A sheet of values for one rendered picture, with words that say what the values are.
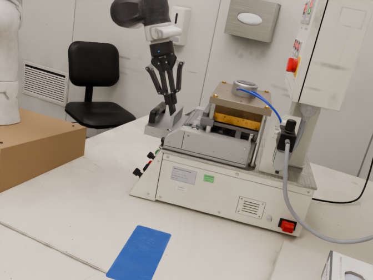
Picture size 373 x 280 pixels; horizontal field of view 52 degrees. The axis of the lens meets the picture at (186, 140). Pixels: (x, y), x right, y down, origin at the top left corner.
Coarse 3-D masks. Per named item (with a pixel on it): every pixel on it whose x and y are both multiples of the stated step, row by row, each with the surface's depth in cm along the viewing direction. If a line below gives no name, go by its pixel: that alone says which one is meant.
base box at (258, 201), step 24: (168, 168) 116; (192, 168) 114; (216, 168) 113; (144, 192) 120; (168, 192) 118; (192, 192) 117; (216, 192) 115; (240, 192) 114; (264, 192) 112; (288, 192) 111; (312, 192) 109; (240, 216) 116; (264, 216) 114; (288, 216) 113
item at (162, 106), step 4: (160, 104) 130; (164, 104) 132; (156, 108) 125; (160, 108) 127; (164, 108) 133; (152, 112) 121; (156, 112) 122; (160, 112) 128; (164, 112) 135; (152, 116) 122; (156, 116) 123; (152, 120) 122
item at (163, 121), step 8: (168, 112) 138; (176, 112) 125; (160, 120) 127; (168, 120) 129; (176, 120) 126; (184, 120) 132; (144, 128) 120; (152, 128) 119; (160, 128) 119; (168, 128) 121; (176, 128) 122; (152, 136) 122; (160, 136) 120
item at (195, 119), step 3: (195, 111) 133; (198, 111) 133; (201, 111) 134; (195, 114) 129; (198, 114) 129; (201, 114) 130; (192, 117) 125; (195, 117) 126; (198, 117) 126; (189, 120) 121; (192, 120) 122; (195, 120) 123; (198, 120) 123; (192, 123) 119; (195, 123) 119; (198, 123) 120
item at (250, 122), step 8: (216, 104) 124; (216, 112) 115; (224, 112) 116; (232, 112) 118; (240, 112) 120; (248, 112) 122; (216, 120) 115; (224, 120) 115; (232, 120) 114; (240, 120) 114; (248, 120) 114; (256, 120) 115; (232, 128) 115; (240, 128) 115; (248, 128) 115; (256, 128) 114
